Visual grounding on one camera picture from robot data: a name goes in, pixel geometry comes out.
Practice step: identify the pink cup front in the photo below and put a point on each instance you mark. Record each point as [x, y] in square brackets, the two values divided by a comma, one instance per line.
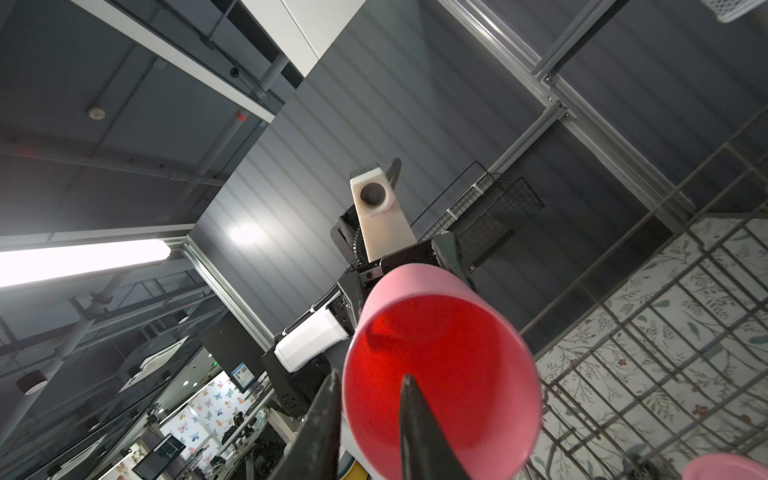
[476, 372]

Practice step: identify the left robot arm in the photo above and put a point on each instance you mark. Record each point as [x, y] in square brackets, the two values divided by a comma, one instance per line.
[295, 365]

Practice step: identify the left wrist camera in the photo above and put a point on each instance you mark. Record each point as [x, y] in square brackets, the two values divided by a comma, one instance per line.
[382, 223]

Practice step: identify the white mesh wall basket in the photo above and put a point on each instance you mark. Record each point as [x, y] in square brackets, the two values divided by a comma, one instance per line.
[727, 11]

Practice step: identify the pink cup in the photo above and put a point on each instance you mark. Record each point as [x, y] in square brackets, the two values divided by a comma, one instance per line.
[724, 466]
[476, 372]

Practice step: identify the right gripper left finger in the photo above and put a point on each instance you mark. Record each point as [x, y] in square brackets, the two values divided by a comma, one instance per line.
[315, 452]

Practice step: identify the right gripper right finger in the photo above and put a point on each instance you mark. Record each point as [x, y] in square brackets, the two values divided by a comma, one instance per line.
[425, 452]

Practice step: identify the grey wire dish rack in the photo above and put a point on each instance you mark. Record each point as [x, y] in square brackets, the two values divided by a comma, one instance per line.
[671, 363]

